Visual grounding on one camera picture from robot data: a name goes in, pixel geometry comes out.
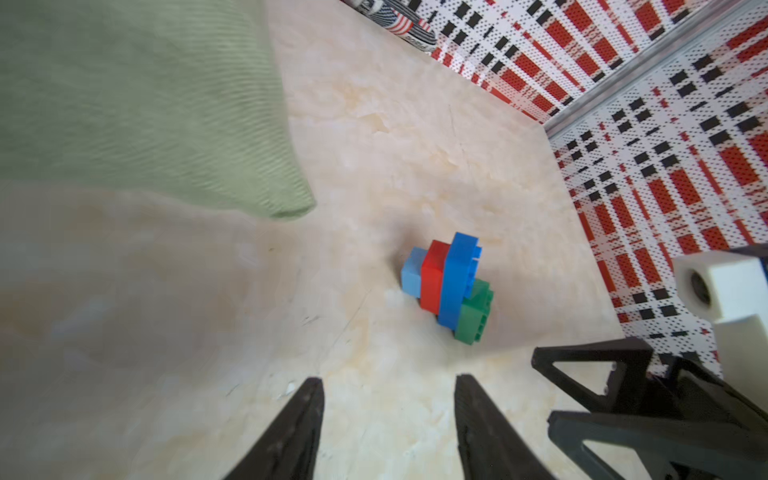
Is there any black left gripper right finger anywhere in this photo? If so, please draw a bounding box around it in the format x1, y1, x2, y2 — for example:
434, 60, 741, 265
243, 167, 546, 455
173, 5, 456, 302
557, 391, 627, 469
454, 374, 552, 479

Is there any blue long lego brick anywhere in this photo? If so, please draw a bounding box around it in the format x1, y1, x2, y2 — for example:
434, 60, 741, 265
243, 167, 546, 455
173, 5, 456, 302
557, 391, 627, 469
438, 232, 482, 331

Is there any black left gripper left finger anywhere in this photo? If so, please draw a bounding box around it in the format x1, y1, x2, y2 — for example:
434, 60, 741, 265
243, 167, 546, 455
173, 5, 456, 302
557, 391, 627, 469
225, 377, 325, 480

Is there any flag print rolled pouch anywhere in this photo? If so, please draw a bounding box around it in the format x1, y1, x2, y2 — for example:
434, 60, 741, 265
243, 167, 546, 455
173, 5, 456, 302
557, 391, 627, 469
344, 0, 437, 53

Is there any small light blue lego brick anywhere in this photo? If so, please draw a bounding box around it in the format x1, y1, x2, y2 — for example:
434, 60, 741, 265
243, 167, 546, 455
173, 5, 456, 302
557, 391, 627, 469
401, 247, 427, 299

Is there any green cushion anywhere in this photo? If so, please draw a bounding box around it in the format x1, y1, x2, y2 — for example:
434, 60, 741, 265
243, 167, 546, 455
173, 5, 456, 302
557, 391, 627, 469
1, 1, 316, 219

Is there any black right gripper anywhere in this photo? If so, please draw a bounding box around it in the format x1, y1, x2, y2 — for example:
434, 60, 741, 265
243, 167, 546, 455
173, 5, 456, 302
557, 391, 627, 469
531, 338, 767, 479

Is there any green lego brick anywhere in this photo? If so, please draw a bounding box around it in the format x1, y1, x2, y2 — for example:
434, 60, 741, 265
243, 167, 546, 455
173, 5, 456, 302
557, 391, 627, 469
454, 279, 494, 345

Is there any red lego brick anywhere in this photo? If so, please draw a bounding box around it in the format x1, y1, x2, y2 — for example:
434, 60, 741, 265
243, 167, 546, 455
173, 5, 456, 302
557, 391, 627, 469
420, 240, 450, 315

